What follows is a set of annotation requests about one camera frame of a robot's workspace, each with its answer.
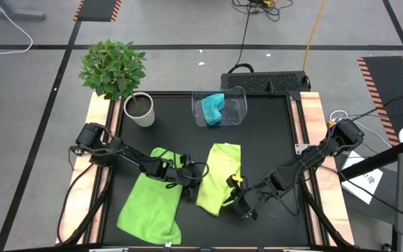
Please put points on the grey desk foot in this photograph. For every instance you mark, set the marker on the grey desk foot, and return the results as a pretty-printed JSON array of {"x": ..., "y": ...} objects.
[{"x": 12, "y": 14}]

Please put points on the green microfiber towel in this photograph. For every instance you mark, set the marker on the green microfiber towel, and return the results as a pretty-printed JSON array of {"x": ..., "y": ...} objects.
[{"x": 149, "y": 210}]

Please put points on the white plant pot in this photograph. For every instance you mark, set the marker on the white plant pot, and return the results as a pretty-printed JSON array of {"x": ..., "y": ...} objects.
[{"x": 139, "y": 108}]

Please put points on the green leafy plant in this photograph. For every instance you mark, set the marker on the green leafy plant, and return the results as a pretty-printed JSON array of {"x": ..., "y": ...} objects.
[{"x": 112, "y": 68}]

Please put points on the white paper sheet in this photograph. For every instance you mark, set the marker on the white paper sheet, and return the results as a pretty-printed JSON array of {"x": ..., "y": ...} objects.
[{"x": 362, "y": 178}]

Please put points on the black diagonal bar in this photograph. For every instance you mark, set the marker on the black diagonal bar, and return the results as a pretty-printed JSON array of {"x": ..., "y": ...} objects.
[{"x": 373, "y": 161}]

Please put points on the clear plastic bin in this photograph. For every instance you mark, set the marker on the clear plastic bin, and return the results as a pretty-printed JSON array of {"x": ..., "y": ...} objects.
[{"x": 236, "y": 112}]

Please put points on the yellow-green microfiber towel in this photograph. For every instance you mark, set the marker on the yellow-green microfiber towel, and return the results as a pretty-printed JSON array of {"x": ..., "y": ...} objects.
[{"x": 219, "y": 175}]

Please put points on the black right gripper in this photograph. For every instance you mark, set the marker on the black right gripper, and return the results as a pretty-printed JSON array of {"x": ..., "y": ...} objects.
[{"x": 245, "y": 199}]

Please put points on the wooden table side board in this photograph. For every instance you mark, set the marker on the wooden table side board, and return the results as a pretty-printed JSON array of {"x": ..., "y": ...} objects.
[
  {"x": 313, "y": 112},
  {"x": 96, "y": 112}
]

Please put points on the silver mounting plate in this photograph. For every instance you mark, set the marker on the silver mounting plate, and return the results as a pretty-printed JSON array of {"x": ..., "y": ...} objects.
[{"x": 300, "y": 148}]

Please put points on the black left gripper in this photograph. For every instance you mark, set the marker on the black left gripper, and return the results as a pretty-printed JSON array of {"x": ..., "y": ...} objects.
[{"x": 187, "y": 173}]

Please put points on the teal microfiber towel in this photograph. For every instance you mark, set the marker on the teal microfiber towel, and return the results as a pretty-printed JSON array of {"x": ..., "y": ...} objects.
[{"x": 211, "y": 108}]

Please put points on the hazard-striped black floor mat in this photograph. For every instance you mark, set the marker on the hazard-striped black floor mat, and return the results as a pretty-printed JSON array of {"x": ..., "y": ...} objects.
[
  {"x": 387, "y": 91},
  {"x": 96, "y": 10}
]

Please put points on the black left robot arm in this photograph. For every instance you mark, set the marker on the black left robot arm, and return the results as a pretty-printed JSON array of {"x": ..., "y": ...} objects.
[{"x": 128, "y": 154}]

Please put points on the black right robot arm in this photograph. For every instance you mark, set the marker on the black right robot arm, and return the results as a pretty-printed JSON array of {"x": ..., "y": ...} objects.
[{"x": 310, "y": 157}]

